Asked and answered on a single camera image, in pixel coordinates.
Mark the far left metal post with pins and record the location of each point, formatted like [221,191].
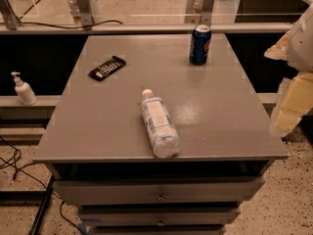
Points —
[11,21]

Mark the lower grey drawer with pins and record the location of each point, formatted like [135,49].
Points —
[158,217]

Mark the right metal bracket post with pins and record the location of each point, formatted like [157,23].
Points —
[199,12]

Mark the white pump dispenser bottle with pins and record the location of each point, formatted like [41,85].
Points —
[23,89]

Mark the left metal bracket post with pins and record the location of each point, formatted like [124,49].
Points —
[81,12]

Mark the metal bracket post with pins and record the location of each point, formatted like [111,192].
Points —
[199,12]
[81,12]

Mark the blue plastic bottle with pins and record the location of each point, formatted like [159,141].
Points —
[160,128]

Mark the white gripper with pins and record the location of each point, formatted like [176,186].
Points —
[301,46]

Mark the blue Pepsi soda can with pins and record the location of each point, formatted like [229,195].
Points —
[200,42]

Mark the upper grey drawer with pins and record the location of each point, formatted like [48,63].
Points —
[128,192]

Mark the grey drawer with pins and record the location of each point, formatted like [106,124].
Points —
[158,217]
[128,192]

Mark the grey drawer cabinet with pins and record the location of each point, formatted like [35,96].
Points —
[144,143]

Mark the black snack bar wrapper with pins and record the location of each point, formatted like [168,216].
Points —
[107,68]

